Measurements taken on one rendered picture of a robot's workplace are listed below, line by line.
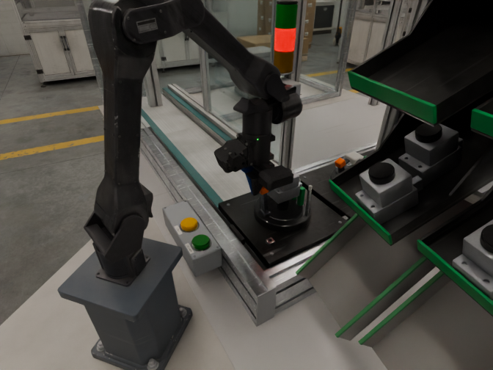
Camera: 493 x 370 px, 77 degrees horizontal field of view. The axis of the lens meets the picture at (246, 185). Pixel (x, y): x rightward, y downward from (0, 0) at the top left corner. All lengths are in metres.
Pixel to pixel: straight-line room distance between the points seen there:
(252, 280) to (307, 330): 0.16
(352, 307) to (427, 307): 0.11
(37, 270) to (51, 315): 1.47
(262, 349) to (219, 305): 0.13
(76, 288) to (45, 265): 1.73
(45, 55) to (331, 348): 5.62
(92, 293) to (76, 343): 0.23
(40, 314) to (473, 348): 0.79
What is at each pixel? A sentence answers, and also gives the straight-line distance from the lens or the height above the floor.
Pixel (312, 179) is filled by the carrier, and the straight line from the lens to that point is 0.93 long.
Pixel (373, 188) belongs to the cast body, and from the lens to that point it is 0.41.
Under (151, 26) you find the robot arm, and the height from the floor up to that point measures 1.42.
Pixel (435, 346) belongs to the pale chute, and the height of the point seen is 1.04.
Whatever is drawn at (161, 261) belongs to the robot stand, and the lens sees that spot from 0.57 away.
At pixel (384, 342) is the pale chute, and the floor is 1.01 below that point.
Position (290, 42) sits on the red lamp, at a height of 1.33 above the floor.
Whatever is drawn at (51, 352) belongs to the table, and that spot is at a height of 0.86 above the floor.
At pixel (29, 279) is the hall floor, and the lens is 2.27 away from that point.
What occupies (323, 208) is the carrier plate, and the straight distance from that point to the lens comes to 0.83.
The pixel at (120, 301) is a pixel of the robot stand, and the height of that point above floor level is 1.06.
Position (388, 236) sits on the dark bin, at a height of 1.21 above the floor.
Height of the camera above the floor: 1.47
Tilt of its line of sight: 34 degrees down
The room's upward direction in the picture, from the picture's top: straight up
